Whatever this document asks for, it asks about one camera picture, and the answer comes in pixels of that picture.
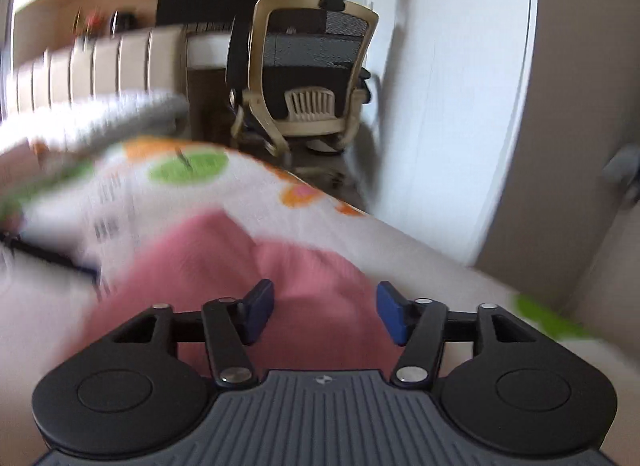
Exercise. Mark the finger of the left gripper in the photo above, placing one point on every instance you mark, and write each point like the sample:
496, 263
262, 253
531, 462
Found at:
15, 243

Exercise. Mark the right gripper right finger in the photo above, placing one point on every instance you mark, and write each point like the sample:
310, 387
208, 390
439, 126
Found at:
418, 327

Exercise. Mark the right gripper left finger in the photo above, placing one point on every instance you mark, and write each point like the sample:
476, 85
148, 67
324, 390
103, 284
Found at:
230, 325

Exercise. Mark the pink knit garment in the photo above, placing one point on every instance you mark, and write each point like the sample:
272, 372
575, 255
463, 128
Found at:
324, 315

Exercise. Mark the colourful printed bed sheet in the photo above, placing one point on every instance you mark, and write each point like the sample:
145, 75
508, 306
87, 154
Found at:
104, 211

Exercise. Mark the pink cardboard box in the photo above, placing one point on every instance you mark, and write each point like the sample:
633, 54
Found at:
22, 161

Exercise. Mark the beige padded headboard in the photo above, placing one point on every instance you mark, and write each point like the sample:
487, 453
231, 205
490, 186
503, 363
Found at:
140, 61

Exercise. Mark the potted flower plant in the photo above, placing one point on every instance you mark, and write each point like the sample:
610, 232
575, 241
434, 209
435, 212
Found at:
91, 24

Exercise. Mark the black round kettle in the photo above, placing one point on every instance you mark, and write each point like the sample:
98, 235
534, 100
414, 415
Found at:
122, 21

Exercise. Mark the beige mesh office chair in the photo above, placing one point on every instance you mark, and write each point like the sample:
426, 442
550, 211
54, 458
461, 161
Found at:
295, 74

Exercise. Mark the wooden desk with shelf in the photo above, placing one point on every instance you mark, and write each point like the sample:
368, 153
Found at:
150, 20

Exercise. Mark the black keyboard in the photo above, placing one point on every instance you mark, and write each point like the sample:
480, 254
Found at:
208, 27

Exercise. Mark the white wardrobe door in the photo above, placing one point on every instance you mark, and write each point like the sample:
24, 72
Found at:
449, 80

